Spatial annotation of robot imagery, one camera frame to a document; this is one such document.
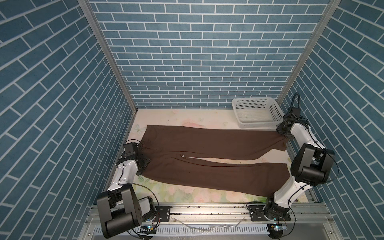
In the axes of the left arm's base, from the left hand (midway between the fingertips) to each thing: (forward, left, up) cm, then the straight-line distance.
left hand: (146, 161), depth 88 cm
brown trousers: (+1, -48, -4) cm, 49 cm away
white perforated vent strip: (-34, -38, -3) cm, 51 cm away
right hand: (+14, -85, +12) cm, 87 cm away
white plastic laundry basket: (+42, -81, -2) cm, 91 cm away
